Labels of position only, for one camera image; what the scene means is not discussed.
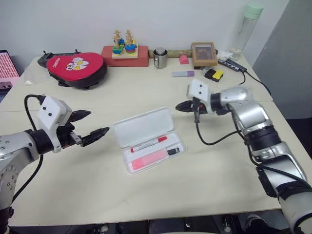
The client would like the wooden ring stacking toy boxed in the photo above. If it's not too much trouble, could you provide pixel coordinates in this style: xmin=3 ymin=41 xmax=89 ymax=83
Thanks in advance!
xmin=112 ymin=29 xmax=139 ymax=59

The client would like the red brick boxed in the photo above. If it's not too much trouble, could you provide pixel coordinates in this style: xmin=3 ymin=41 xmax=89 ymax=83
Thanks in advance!
xmin=101 ymin=45 xmax=149 ymax=68

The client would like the long wooden stick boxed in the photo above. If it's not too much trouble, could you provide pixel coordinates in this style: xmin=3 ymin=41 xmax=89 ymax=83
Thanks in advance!
xmin=147 ymin=49 xmax=217 ymax=59

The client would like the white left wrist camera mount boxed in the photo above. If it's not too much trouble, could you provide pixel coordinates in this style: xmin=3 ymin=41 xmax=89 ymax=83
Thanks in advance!
xmin=38 ymin=96 xmax=73 ymax=154

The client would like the stainless steel cup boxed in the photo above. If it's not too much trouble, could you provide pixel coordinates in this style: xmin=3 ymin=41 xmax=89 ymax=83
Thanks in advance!
xmin=153 ymin=47 xmax=168 ymax=69

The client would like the yellow and black block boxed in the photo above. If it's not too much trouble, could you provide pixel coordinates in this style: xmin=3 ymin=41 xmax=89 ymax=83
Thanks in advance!
xmin=211 ymin=70 xmax=224 ymax=82

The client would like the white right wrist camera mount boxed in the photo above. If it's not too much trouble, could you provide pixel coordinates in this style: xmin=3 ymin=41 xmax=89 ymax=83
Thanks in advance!
xmin=187 ymin=78 xmax=215 ymax=115

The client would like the crumpled white tissue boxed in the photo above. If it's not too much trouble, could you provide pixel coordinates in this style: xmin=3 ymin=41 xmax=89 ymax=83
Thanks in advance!
xmin=216 ymin=50 xmax=234 ymax=59

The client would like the red whiteboard marker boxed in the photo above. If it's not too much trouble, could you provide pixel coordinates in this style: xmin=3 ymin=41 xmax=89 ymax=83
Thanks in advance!
xmin=130 ymin=136 xmax=168 ymax=154

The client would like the purple highlighter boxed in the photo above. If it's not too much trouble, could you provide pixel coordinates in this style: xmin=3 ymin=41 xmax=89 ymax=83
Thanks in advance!
xmin=171 ymin=70 xmax=195 ymax=78

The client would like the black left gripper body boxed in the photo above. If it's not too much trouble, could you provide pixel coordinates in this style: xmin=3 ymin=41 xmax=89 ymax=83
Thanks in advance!
xmin=57 ymin=121 xmax=83 ymax=149

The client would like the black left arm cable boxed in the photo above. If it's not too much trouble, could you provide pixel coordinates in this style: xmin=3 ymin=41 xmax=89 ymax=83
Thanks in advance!
xmin=11 ymin=94 xmax=47 ymax=203

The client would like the wooden picture frame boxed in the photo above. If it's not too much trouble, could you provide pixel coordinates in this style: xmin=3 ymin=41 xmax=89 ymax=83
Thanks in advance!
xmin=191 ymin=42 xmax=218 ymax=70

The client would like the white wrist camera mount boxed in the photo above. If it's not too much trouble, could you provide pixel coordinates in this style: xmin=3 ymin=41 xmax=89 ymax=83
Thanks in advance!
xmin=187 ymin=78 xmax=215 ymax=115
xmin=38 ymin=96 xmax=73 ymax=154

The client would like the red boxing pad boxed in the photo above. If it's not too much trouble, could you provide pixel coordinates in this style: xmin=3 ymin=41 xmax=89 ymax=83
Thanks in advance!
xmin=46 ymin=52 xmax=108 ymax=90

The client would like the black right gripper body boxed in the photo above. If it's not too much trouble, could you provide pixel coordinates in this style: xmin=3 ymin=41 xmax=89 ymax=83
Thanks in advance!
xmin=192 ymin=97 xmax=208 ymax=116

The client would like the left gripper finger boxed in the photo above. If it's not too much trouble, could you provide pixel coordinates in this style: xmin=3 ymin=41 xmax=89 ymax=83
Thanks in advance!
xmin=69 ymin=110 xmax=92 ymax=123
xmin=81 ymin=126 xmax=110 ymax=148

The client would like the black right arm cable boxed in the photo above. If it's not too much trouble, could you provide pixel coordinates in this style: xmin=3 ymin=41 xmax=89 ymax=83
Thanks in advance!
xmin=194 ymin=97 xmax=312 ymax=188

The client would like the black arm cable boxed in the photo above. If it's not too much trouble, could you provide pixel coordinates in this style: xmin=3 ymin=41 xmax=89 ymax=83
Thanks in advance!
xmin=194 ymin=97 xmax=312 ymax=188
xmin=11 ymin=94 xmax=47 ymax=203

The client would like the grey usb hub with cable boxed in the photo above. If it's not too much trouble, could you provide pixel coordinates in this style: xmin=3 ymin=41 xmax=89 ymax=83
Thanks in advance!
xmin=217 ymin=58 xmax=272 ymax=96

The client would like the white plastic pencil case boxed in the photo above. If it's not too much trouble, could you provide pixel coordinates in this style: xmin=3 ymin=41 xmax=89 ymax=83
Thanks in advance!
xmin=112 ymin=106 xmax=186 ymax=175

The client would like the clear bottle with green lid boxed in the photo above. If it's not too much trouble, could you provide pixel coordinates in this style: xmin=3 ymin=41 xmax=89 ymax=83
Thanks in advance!
xmin=229 ymin=2 xmax=264 ymax=61

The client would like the pink perforated tray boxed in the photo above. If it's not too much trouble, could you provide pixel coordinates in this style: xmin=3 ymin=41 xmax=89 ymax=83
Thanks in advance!
xmin=0 ymin=50 xmax=20 ymax=104

